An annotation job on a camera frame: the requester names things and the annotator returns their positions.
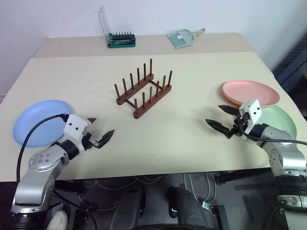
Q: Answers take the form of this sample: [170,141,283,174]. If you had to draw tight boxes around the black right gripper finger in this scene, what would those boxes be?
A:
[218,104,241,117]
[205,118,230,138]

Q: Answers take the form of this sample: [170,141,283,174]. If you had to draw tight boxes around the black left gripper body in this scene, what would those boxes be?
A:
[81,132,102,151]

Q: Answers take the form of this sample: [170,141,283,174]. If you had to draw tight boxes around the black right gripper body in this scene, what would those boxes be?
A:
[226,114,250,141]

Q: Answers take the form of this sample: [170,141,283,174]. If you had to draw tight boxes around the brown wooden dish rack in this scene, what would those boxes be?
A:
[114,58,174,120]

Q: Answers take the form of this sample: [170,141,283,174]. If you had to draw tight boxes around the pink red plate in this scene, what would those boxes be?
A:
[222,80,281,108]

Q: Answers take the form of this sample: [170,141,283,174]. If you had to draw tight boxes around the green plate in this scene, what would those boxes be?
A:
[260,104,298,140]

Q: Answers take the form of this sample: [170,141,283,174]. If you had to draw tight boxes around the blue plate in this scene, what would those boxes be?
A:
[12,99,74,148]

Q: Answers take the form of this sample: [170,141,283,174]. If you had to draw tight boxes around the dark rounded shape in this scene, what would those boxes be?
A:
[109,187,147,230]
[166,186,212,230]

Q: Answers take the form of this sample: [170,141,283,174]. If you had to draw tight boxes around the green screwdriver bit set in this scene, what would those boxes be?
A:
[106,32,138,49]

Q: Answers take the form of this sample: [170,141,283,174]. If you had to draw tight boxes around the white rounded object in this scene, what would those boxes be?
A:
[46,210,68,230]

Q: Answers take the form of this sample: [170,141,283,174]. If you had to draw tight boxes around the clear green dustpan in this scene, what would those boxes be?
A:
[166,27,206,50]

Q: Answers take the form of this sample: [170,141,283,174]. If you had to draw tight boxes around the clear plastic case lid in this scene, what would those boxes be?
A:
[97,5,111,40]

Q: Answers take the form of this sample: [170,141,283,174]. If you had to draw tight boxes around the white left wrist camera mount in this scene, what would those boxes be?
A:
[63,114,93,154]

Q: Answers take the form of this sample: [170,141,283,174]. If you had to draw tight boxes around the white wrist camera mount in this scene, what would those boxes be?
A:
[239,99,262,135]
[63,114,93,154]

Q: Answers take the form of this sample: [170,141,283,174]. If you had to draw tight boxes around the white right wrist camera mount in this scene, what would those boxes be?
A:
[239,99,262,135]

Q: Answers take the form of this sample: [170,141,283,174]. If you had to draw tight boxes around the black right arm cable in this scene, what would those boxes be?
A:
[238,115,307,146]

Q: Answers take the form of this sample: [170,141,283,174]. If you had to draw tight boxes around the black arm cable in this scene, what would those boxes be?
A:
[238,115,307,146]
[16,113,70,184]

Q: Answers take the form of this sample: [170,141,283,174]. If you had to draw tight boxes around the black table frame bar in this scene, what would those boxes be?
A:
[54,179,87,195]
[214,168,274,185]

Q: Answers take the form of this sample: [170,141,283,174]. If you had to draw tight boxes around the white floor cable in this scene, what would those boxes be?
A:
[83,174,164,212]

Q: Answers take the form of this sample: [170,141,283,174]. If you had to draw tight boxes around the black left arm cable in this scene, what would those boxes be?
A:
[16,113,70,184]

